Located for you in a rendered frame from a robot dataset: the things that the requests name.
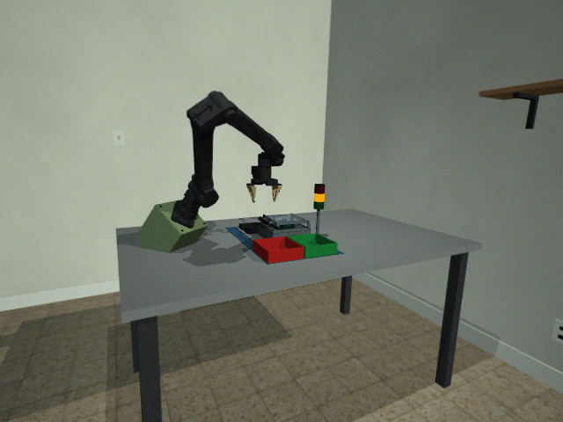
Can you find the red open box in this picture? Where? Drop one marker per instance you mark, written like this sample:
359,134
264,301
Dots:
278,249

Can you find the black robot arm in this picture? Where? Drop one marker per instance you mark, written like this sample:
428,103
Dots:
200,190

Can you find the green bin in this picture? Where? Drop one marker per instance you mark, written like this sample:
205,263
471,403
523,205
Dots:
322,246

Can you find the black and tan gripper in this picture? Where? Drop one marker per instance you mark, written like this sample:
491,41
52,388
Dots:
264,177

